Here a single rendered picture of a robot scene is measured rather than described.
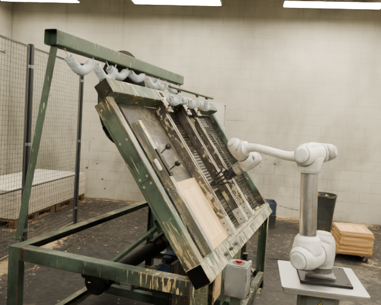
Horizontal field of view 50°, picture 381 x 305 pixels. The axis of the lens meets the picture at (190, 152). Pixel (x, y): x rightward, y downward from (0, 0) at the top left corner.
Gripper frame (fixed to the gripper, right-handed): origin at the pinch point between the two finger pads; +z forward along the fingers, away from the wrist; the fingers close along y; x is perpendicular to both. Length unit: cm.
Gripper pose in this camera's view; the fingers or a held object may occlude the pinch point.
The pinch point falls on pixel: (211, 184)
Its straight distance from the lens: 304.6
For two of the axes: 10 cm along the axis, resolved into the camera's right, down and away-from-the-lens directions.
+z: -8.0, 5.1, 3.1
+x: -3.4, 0.4, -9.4
